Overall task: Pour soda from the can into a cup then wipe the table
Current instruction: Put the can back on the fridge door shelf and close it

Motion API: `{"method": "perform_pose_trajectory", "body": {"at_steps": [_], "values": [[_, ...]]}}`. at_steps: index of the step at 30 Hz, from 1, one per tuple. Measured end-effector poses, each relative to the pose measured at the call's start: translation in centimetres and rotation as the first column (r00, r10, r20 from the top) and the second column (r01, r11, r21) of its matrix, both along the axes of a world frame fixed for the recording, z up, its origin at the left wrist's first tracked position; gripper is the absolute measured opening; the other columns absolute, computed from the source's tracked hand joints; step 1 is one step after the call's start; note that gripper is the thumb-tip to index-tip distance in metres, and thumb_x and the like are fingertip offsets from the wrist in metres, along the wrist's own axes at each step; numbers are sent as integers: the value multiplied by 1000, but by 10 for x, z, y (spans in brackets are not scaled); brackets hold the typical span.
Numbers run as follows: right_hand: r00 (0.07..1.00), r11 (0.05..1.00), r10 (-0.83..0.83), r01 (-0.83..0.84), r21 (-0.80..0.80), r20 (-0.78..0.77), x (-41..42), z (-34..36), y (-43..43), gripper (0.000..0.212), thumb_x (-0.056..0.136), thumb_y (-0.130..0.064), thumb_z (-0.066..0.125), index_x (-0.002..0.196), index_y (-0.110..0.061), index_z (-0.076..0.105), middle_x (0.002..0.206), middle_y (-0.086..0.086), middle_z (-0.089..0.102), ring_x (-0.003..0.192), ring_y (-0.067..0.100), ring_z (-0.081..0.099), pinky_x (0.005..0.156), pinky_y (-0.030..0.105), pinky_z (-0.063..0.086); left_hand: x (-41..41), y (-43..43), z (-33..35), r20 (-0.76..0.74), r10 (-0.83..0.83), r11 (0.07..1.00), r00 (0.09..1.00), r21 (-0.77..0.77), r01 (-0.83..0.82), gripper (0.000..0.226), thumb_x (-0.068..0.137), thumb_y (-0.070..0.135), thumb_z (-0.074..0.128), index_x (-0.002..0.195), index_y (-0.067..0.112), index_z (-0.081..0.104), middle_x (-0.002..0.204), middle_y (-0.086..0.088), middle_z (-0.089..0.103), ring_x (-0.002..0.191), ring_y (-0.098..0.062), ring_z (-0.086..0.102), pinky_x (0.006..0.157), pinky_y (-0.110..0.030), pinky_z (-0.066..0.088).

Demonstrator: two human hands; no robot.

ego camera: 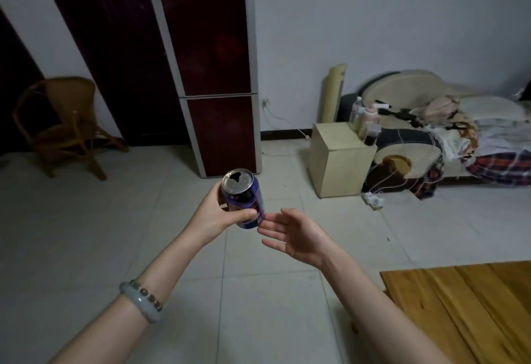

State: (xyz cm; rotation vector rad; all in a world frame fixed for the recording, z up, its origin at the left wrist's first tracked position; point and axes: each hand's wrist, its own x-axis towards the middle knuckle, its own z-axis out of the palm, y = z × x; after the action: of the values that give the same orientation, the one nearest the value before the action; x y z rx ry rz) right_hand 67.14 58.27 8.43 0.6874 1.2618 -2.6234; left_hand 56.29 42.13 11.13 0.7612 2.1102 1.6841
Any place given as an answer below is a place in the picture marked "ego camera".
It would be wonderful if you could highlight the person's left hand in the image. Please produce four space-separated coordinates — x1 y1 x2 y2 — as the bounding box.
184 183 258 248

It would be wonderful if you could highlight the person's right hand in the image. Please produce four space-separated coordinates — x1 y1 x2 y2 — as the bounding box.
257 207 345 271

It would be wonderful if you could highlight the blue Pepsi can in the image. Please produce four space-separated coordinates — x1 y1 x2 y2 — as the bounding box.
221 168 266 230

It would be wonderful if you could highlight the person's left forearm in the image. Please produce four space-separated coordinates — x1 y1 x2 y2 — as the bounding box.
48 233 208 364

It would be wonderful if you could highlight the person's right forearm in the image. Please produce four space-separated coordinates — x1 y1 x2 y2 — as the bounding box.
321 250 453 364

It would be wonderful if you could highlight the white power strip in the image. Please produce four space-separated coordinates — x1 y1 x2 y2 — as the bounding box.
361 192 386 211

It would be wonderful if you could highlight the beige cube cabinet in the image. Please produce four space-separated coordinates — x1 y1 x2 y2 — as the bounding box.
308 122 378 199

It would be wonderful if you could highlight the pale jade bangle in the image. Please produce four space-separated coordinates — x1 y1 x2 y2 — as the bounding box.
119 281 162 324

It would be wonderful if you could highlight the pink lid bottle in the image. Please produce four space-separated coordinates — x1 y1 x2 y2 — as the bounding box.
361 104 381 141

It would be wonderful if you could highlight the water bottle orange label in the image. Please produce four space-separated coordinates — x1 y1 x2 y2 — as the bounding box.
350 96 365 127

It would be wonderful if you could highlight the cream tower fan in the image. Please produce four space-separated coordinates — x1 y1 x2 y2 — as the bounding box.
322 64 347 125

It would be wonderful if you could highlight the wooden table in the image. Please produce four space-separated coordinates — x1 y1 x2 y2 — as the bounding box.
379 261 531 364

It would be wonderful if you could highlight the cream sofa dark armrest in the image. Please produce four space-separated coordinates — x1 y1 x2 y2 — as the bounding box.
336 70 531 201

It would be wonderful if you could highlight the brown wicker chair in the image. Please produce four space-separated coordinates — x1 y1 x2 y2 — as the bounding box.
12 76 130 181

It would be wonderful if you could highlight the pile of clothes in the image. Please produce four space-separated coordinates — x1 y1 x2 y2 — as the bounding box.
421 94 531 188

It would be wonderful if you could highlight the brown beaded bracelet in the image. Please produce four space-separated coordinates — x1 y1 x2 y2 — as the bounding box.
129 279 164 311

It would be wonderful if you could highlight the white power cable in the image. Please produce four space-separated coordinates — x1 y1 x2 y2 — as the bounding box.
261 100 313 141

